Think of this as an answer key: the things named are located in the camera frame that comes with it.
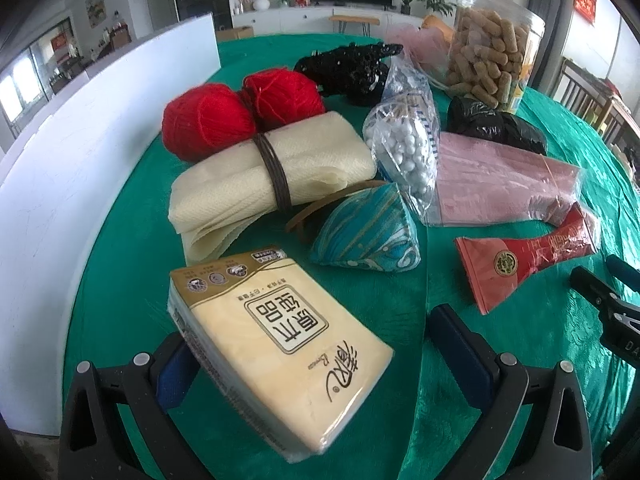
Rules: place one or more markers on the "cardboard box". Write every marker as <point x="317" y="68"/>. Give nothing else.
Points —
<point x="234" y="34"/>

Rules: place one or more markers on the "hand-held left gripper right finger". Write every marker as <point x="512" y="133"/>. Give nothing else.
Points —
<point x="460" y="355"/>

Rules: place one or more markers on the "pink plastic bag pack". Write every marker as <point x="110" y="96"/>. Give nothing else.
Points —
<point x="500" y="180"/>

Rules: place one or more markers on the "red foil packet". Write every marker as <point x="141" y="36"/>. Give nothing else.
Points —
<point x="525" y="260"/>

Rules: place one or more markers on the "green tablecloth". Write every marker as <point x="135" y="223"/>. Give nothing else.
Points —
<point x="525" y="325"/>

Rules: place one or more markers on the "red wall hanging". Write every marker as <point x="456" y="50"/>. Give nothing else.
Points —
<point x="584" y="4"/>

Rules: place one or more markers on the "red yarn ball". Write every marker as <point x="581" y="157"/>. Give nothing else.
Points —
<point x="285" y="95"/>
<point x="207" y="122"/>

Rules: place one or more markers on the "brown rubber band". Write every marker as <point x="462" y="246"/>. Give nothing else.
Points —
<point x="300" y="216"/>

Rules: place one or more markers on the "teal patterned fabric pouch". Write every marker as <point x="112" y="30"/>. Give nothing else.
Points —
<point x="365" y="235"/>

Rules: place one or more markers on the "white television cabinet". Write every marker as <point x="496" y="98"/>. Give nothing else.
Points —
<point x="300" y="20"/>

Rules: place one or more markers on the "beige tissue pack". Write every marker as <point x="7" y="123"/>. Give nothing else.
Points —
<point x="280" y="340"/>

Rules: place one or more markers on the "wooden chair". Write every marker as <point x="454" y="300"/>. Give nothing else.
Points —
<point x="595" y="105"/>

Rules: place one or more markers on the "small table hairpin legs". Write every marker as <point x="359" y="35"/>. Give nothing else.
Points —
<point x="352" y="19"/>

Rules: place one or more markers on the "framed wall painting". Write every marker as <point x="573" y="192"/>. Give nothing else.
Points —
<point x="95" y="7"/>

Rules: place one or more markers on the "orange chair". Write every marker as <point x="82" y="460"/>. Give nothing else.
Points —
<point x="436" y="24"/>

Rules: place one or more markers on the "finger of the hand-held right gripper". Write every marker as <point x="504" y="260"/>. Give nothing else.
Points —
<point x="620" y="266"/>
<point x="587" y="282"/>

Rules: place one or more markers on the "pink mesh cloth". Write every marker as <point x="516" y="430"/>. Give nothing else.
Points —
<point x="425" y="47"/>

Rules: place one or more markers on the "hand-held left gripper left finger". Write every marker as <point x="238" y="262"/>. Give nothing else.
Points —
<point x="172" y="377"/>

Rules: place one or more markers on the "plastic bag of white beads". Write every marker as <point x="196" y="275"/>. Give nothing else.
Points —
<point x="405" y="145"/>

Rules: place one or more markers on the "black plastic bag bundle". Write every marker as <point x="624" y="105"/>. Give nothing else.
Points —
<point x="492" y="125"/>

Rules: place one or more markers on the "white foam board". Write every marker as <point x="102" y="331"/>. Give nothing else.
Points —
<point x="75" y="185"/>

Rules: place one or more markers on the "clear jar of tan snacks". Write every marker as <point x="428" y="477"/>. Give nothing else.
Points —
<point x="490" y="55"/>

